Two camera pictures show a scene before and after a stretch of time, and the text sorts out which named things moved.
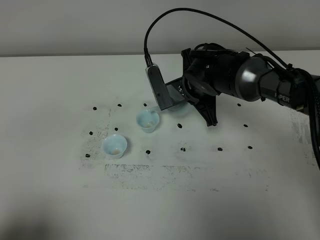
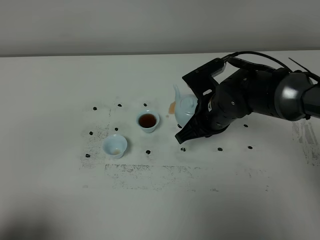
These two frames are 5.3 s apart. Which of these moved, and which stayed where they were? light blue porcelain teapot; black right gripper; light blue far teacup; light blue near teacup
Moved: light blue porcelain teapot; black right gripper
Stayed: light blue near teacup; light blue far teacup
